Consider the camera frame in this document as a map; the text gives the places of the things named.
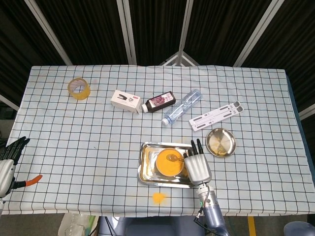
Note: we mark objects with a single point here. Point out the bowl of yellow powder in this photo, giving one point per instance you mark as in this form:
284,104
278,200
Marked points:
167,168

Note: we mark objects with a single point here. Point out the white black-checked tablecloth table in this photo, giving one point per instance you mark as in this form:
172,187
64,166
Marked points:
73,147

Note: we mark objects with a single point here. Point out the yellow packing tape roll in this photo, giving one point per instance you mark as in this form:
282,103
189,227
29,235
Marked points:
82,94

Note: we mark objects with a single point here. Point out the small rectangular steel tray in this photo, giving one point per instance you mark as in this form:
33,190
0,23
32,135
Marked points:
148,159

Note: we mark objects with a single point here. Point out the round steel plate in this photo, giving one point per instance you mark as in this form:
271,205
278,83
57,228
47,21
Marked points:
220,142

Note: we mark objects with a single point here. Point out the clear plastic water bottle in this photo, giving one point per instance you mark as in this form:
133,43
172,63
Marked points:
182,107

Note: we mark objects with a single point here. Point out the spilled yellow powder pile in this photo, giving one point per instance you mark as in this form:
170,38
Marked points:
159,197

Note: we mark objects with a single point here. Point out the dark juice bottle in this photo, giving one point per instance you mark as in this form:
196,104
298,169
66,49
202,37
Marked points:
158,102

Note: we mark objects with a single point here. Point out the small metal spoon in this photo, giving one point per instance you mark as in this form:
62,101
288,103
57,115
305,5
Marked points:
171,157

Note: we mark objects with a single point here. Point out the white stapler box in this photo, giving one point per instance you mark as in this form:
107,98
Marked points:
125,103

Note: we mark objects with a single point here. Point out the clear plastic bag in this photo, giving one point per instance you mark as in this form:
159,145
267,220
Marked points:
73,225

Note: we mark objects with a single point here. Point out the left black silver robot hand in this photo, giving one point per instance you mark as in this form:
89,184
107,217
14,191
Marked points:
6,174

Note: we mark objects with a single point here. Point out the large rectangular steel tray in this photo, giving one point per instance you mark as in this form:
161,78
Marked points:
140,178

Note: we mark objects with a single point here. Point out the black folding screen white frame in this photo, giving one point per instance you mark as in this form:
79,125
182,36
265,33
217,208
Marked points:
86,29

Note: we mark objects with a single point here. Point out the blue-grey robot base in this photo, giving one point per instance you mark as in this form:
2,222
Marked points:
152,227

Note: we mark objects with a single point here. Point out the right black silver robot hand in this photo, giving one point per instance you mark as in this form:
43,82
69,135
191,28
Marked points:
198,169

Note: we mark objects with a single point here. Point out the white folding laptop stand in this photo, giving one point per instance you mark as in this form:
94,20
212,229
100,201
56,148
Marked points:
214,116

